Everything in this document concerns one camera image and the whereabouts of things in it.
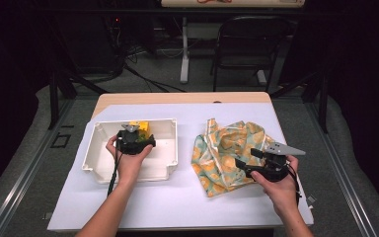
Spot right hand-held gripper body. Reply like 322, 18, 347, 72
245, 141, 306, 183

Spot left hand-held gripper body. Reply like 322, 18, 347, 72
115, 122, 146, 156

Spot yellow and green toy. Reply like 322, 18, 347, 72
127, 120, 152, 143

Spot white plastic box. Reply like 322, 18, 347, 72
81, 118, 180, 185

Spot green orange-print cloth bag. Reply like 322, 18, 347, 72
190, 118, 277, 198

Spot person's left hand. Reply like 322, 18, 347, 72
106, 133, 155, 186

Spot person's right hand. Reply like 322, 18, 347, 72
250, 155, 300, 218

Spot wooden table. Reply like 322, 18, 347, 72
91, 91, 274, 120

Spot white table sheet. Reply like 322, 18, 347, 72
46, 102, 314, 232

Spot white desk foot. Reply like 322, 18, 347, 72
256, 68, 268, 86

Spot black metal stand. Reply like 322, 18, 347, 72
269, 65, 330, 134
47, 70, 110, 130

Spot white desk leg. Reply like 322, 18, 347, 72
180, 16, 190, 84

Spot dark equipment cabinet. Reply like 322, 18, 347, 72
53, 13, 119, 75

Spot black folding chair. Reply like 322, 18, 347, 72
209, 15, 294, 93

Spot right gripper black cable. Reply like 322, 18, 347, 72
285, 162, 303, 206

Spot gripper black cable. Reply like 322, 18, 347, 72
285, 162, 303, 206
107, 137, 123, 198

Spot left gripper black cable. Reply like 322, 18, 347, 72
107, 137, 123, 198

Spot black floor cable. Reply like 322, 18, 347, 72
122, 63, 187, 94

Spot aluminium floor rail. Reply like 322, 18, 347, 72
304, 98, 378, 237
0, 98, 77, 237

